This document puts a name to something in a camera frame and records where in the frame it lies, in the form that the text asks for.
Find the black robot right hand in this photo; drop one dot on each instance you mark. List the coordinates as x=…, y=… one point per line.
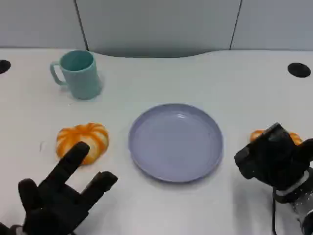
x=271, y=159

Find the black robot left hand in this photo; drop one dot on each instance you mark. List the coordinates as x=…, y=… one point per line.
x=53, y=200

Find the orange toy bread roll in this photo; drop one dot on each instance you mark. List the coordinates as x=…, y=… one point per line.
x=256, y=135

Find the orange white striped bread roll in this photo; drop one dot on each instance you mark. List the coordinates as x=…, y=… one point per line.
x=95, y=139

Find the lilac plate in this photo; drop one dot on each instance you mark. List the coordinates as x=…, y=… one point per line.
x=176, y=144

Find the pale green mug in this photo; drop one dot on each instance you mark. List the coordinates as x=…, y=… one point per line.
x=83, y=78

